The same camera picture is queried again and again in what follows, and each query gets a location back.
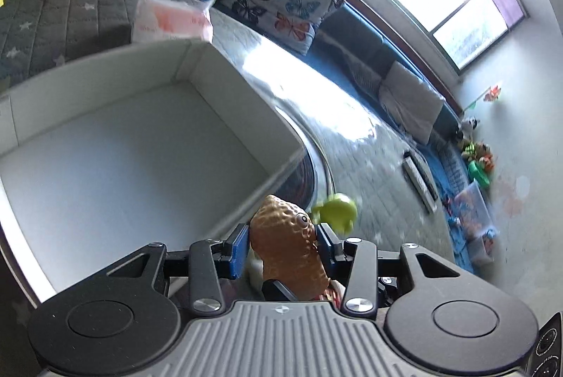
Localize brown peanut toy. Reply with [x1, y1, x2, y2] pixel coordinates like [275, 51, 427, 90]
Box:
[249, 195, 329, 301]

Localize round metal tray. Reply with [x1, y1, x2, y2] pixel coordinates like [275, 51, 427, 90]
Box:
[275, 104, 336, 212]

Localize white remote control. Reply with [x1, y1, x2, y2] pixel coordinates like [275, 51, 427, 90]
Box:
[403, 151, 439, 214]

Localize white cardboard box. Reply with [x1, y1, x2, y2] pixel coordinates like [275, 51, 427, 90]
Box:
[1, 39, 304, 303]

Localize clear plastic toy bin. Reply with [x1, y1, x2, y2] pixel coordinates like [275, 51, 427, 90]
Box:
[453, 181, 493, 240]

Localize blue sofa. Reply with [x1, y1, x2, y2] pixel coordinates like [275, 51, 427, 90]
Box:
[166, 0, 476, 276]

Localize white folded cushion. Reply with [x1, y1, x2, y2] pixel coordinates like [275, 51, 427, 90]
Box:
[378, 62, 445, 144]

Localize pile of small toys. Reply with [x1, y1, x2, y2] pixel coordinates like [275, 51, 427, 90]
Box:
[455, 117, 494, 189]

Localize pink tissue pack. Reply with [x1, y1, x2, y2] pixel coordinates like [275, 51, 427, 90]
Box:
[131, 0, 216, 43]

